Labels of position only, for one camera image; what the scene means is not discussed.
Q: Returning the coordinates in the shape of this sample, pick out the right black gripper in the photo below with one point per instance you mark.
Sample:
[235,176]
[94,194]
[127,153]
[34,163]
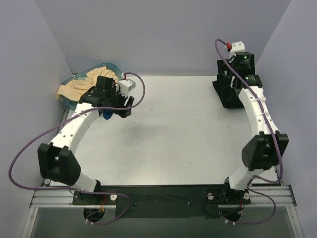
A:
[223,83]

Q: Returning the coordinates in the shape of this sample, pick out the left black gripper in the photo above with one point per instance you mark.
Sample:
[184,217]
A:
[123,105]

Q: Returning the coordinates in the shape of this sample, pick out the black t shirt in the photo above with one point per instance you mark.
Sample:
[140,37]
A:
[226,93]

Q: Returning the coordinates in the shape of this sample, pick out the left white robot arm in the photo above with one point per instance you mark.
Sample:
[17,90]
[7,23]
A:
[57,160]

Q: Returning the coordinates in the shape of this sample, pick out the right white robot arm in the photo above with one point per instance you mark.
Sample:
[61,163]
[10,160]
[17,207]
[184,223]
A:
[238,86]

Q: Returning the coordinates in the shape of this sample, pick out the blue t shirt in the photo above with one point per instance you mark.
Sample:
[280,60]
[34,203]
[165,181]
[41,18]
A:
[107,115]

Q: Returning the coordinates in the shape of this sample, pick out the teal plastic basket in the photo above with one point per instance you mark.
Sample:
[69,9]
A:
[72,104]

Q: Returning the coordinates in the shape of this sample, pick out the beige t shirt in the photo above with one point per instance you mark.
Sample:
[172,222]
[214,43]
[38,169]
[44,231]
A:
[74,89]

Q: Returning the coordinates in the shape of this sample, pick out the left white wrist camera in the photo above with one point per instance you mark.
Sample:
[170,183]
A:
[125,86]

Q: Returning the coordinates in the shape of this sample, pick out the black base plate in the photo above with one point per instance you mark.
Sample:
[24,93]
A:
[170,209]

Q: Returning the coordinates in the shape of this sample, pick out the aluminium frame rail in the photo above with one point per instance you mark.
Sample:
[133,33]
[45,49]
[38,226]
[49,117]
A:
[258,195]

